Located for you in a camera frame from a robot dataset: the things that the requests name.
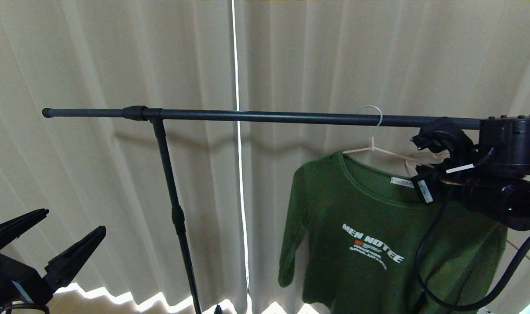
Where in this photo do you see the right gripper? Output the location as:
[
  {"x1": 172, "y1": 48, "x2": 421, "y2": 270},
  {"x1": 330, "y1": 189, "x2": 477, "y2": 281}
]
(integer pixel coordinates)
[{"x1": 411, "y1": 170, "x2": 530, "y2": 232}]

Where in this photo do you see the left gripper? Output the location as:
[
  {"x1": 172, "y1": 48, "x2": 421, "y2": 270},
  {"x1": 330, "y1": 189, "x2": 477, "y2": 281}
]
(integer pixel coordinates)
[{"x1": 0, "y1": 208, "x2": 107, "y2": 314}]

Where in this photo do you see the green long-sleeved shirt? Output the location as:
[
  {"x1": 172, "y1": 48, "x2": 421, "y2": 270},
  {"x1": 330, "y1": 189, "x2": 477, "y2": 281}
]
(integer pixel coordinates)
[{"x1": 278, "y1": 151, "x2": 509, "y2": 314}]

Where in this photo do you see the black clothes rack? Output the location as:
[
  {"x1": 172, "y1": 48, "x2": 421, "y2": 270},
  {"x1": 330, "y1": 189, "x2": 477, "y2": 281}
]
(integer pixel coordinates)
[{"x1": 42, "y1": 106, "x2": 482, "y2": 314}]

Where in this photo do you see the beige curtain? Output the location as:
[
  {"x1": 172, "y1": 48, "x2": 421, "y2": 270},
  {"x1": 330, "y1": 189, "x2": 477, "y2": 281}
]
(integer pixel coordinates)
[{"x1": 0, "y1": 0, "x2": 530, "y2": 314}]

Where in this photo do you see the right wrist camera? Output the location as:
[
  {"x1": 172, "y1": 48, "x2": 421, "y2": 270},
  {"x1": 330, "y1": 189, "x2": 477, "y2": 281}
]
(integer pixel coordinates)
[{"x1": 410, "y1": 117, "x2": 476, "y2": 163}]

